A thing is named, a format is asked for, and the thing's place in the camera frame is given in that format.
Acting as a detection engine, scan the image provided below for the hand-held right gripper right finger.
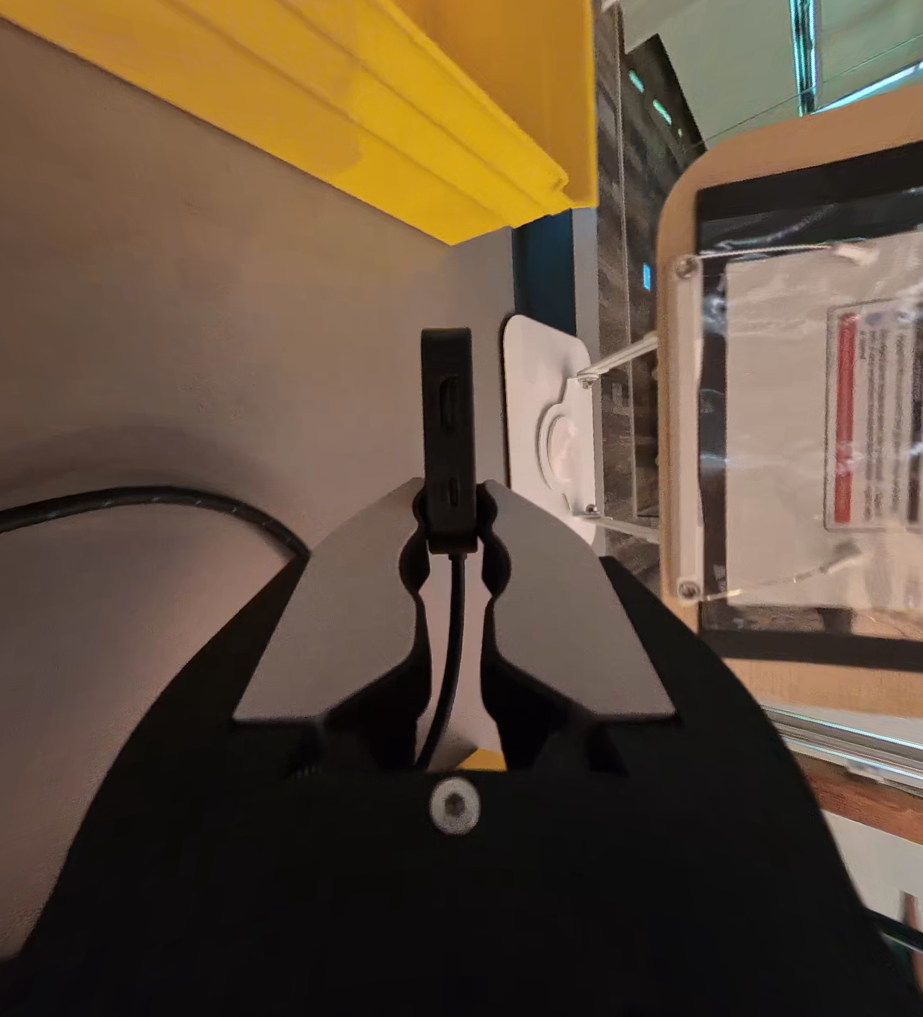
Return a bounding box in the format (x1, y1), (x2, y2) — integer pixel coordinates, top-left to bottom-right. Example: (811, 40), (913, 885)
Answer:
(477, 479), (679, 740)

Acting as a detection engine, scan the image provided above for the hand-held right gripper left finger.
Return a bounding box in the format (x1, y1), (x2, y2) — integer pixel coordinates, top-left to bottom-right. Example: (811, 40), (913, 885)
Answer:
(231, 478), (432, 737)

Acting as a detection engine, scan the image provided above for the thin black adapter cable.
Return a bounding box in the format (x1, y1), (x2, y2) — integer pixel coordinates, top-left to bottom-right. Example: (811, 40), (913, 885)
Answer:
(414, 552), (469, 770)

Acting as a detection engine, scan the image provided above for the white sign board stand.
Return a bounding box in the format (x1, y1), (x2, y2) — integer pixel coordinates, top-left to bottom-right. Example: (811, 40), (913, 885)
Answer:
(501, 314), (663, 548)

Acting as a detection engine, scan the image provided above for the wooden instruction sign board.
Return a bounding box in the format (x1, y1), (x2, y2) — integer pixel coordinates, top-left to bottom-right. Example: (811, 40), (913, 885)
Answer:
(654, 79), (923, 720)

